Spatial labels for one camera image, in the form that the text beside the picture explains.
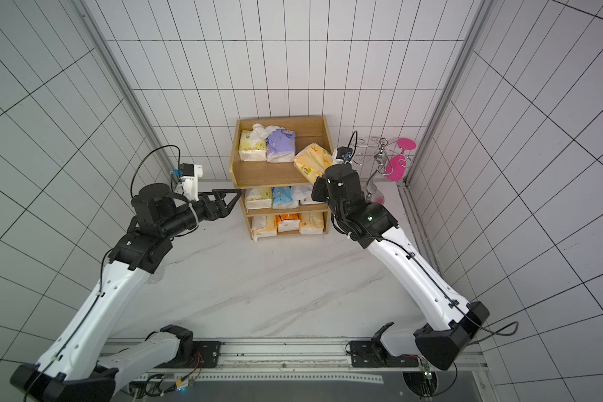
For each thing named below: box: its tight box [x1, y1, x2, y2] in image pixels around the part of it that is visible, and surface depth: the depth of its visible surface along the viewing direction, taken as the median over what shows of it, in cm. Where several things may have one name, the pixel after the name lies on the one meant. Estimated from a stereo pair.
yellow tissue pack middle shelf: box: [244, 186, 273, 210], surface depth 87 cm
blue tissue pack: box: [271, 185, 300, 210], surface depth 88 cm
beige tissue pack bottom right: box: [298, 211, 325, 236], surface depth 98 cm
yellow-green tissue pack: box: [238, 123, 269, 162], surface depth 82 cm
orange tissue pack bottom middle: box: [275, 212, 301, 233], surface depth 97 cm
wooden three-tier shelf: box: [229, 118, 281, 242], surface depth 83 cm
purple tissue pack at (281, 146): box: [265, 128, 298, 164], surface depth 82 cm
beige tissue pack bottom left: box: [250, 214, 278, 243], surface depth 97 cm
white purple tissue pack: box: [290, 184, 326, 206], surface depth 87 cm
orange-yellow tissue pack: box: [293, 142, 334, 186], surface depth 72 cm
